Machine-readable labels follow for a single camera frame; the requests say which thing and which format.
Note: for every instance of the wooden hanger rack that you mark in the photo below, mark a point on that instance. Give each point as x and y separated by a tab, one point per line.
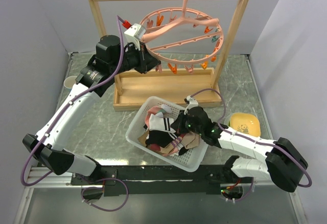
180	78

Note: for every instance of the aluminium frame rail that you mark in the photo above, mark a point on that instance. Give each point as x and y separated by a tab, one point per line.
231	172

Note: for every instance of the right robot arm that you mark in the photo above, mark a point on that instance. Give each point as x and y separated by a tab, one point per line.
276	160

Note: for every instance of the yellow bowl on plate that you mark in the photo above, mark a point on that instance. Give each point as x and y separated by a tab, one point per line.
244	123

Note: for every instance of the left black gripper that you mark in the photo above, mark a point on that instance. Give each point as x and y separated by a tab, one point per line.
146	62

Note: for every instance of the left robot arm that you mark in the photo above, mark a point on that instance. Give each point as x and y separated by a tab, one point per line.
48	145

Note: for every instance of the white black striped sock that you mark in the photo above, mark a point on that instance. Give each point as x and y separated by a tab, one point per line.
164	124

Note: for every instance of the white plastic basket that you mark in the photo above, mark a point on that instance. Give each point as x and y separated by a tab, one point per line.
189	161

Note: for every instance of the light blue mug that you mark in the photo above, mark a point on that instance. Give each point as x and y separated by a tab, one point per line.
69	82

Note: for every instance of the pile of socks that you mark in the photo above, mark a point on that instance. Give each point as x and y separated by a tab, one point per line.
165	143

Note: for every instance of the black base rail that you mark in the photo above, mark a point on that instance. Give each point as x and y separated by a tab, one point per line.
116	188

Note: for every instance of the pink round clip hanger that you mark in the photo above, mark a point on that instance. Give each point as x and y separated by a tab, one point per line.
184	34

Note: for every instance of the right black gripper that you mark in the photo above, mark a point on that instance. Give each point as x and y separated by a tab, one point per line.
178	125

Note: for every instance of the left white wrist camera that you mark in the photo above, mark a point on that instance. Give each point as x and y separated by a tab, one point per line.
134	33

